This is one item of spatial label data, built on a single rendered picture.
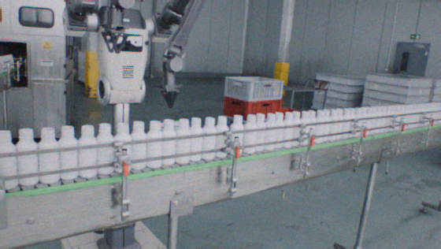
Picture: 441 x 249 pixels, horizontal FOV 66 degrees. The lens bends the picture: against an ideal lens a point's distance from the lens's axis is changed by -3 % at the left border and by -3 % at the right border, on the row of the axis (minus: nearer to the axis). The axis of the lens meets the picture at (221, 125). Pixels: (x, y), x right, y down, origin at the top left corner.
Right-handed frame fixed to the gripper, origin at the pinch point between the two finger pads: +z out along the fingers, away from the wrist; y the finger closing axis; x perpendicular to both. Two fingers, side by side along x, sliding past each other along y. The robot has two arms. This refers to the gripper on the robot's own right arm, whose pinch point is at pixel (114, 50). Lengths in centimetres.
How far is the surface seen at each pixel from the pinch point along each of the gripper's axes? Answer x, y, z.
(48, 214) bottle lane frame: -27, 21, 49
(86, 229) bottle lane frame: -16, 21, 56
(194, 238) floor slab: 93, -73, 140
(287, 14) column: 798, -676, -123
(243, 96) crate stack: 207, -164, 46
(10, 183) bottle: -37, 19, 38
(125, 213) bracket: -5, 27, 50
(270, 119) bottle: 66, 17, 25
